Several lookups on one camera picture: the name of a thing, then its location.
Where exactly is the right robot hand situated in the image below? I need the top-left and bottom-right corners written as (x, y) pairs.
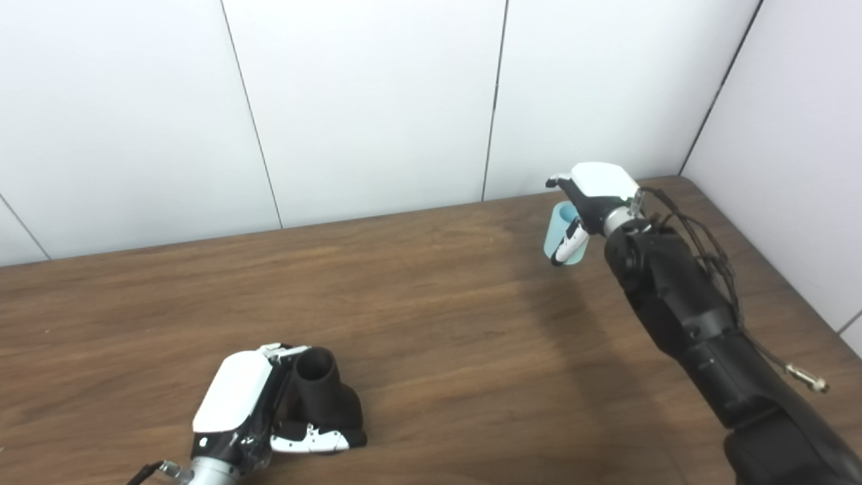
top-left (545, 162), bottom-right (644, 267)

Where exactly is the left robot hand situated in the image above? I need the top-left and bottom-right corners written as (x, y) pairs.
top-left (191, 344), bottom-right (368, 465)

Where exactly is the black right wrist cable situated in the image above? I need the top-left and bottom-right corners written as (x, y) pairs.
top-left (636, 187), bottom-right (830, 393)

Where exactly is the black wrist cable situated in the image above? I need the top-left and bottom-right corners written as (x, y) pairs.
top-left (125, 460), bottom-right (193, 485)
top-left (636, 187), bottom-right (830, 393)

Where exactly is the black nozzle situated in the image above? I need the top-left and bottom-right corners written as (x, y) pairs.
top-left (286, 347), bottom-right (364, 455)

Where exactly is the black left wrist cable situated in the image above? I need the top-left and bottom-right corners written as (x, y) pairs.
top-left (125, 460), bottom-right (193, 485)

